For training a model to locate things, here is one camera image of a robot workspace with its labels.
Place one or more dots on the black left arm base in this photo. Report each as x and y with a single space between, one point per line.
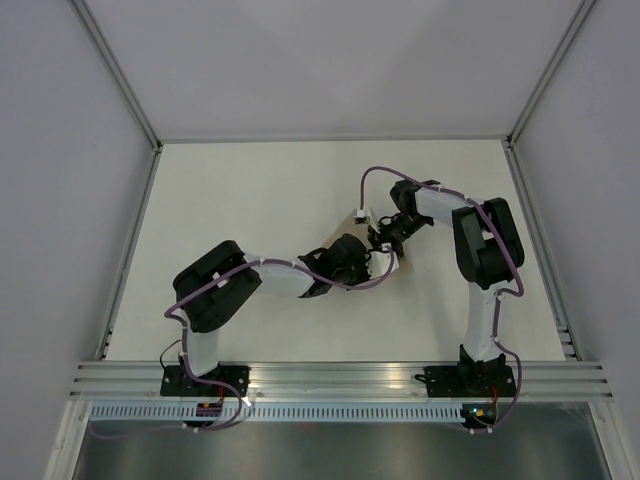
222 381

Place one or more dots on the aluminium left frame post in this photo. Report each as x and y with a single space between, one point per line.
101 45

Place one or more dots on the aluminium front mounting rail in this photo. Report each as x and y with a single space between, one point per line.
333 381

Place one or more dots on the aluminium right frame post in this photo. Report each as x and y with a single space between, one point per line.
568 38

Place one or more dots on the beige cloth napkin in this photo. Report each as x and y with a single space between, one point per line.
345 230

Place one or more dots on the aluminium rear frame bar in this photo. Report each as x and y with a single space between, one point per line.
330 138

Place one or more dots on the white slotted cable duct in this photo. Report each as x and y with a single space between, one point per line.
301 412

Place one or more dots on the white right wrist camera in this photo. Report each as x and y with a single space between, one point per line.
363 216

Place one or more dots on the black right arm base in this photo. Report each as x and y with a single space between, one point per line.
448 382

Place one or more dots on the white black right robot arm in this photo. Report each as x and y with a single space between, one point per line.
488 252

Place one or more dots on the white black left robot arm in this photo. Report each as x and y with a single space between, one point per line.
210 291

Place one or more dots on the aluminium frame post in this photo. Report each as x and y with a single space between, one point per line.
101 45
568 38

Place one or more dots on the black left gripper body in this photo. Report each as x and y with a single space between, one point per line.
357 273

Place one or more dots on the aluminium table edge rail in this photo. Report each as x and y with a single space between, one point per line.
131 238

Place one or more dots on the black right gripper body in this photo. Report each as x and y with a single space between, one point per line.
395 234

